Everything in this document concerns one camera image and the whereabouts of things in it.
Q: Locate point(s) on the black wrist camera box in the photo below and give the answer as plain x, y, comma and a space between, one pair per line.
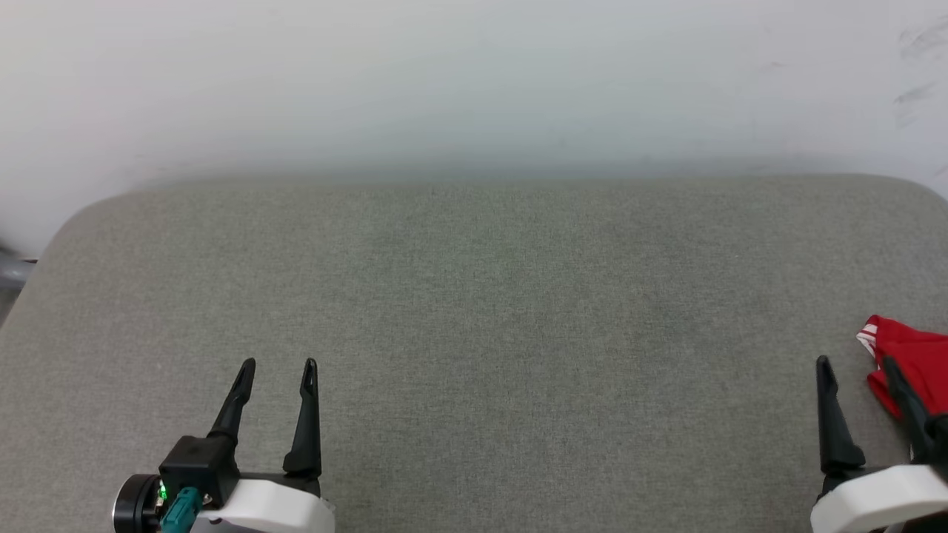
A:
940, 440
200, 463

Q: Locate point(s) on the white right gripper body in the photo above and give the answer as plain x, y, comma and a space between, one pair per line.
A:
874, 500

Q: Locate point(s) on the grey fabric sofa seat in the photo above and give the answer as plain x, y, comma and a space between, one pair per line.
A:
518, 333

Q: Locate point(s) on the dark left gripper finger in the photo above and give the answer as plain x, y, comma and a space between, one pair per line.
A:
307, 437
235, 407

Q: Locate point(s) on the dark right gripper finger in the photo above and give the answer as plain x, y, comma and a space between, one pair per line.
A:
835, 429
907, 400

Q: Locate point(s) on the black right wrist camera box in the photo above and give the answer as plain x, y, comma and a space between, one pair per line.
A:
940, 440

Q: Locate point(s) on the black round wrist knob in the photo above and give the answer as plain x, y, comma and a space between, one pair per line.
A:
135, 507

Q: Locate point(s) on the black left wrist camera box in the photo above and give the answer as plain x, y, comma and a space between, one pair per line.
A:
200, 463

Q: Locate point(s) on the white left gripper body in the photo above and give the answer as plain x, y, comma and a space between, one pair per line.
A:
274, 507

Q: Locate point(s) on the red jersey with white trim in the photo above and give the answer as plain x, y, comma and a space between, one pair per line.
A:
918, 363

